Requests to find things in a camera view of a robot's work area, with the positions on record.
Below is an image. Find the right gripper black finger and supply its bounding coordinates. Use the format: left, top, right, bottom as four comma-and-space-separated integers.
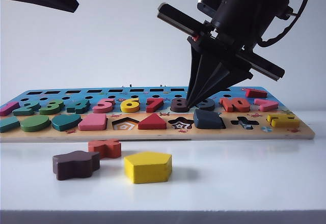
186, 42, 212, 106
192, 55, 253, 106

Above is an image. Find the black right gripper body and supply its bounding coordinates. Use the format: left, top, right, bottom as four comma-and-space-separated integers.
156, 3, 285, 81

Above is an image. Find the dark blue square block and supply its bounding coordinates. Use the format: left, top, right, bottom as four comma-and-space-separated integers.
193, 108, 227, 130

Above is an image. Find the orange number ten piece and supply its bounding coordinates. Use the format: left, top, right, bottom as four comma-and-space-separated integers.
219, 97, 251, 113

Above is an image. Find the dark blue number nine piece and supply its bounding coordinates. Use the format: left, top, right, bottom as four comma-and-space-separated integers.
195, 97, 216, 112

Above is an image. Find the red math symbol piece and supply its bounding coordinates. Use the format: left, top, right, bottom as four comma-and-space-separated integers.
244, 88, 267, 99

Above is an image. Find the brown number eight piece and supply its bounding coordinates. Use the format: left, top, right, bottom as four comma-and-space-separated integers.
170, 97, 191, 113

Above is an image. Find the pink math symbol piece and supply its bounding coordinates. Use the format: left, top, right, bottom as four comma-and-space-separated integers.
254, 98, 278, 112

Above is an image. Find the red number seven piece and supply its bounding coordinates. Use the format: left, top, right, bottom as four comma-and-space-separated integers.
146, 97, 164, 114

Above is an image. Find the colourful wooden puzzle board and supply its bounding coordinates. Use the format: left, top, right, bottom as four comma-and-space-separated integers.
0, 86, 315, 143

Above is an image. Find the red triangle block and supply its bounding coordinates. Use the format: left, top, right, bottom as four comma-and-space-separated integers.
137, 113, 168, 130

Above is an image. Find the yellow math symbol piece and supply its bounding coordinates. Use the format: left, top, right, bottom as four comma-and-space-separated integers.
266, 113, 301, 128

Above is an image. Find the yellow number six piece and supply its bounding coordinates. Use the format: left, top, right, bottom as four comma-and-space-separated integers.
120, 97, 140, 114

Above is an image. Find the pink number five piece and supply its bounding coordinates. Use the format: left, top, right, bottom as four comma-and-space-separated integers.
93, 98, 116, 114

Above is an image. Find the yellow pentagon block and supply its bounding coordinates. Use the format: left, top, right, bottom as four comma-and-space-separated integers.
123, 151, 173, 185

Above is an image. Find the pink trapezoid block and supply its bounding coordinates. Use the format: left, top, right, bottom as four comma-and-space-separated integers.
77, 113, 107, 131

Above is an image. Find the green number three piece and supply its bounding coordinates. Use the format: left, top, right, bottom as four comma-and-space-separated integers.
38, 99, 64, 116

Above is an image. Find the teal number two piece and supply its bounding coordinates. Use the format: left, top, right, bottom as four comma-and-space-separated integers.
12, 99, 41, 117

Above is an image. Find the orange cross block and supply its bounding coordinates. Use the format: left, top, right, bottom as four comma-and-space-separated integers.
88, 138, 122, 159

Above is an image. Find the pink number one piece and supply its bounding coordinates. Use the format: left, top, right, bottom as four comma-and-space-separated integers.
0, 101, 20, 117

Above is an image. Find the teal number four piece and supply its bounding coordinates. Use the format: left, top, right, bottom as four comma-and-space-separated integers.
66, 98, 90, 115

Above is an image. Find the green oval block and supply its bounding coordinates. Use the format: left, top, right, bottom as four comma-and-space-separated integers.
19, 114, 51, 133

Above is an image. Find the teal heart block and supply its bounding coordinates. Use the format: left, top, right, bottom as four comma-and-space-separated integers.
51, 114, 82, 132

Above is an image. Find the teal rectangle block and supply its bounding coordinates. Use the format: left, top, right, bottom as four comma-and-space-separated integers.
0, 116, 20, 133

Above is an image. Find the brown star block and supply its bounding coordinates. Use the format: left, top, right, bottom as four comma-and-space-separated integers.
52, 150, 100, 181

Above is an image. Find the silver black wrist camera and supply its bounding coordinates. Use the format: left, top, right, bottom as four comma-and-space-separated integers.
197, 0, 226, 18

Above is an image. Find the black braided cable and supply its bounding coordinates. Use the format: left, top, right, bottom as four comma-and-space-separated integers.
258, 0, 313, 48

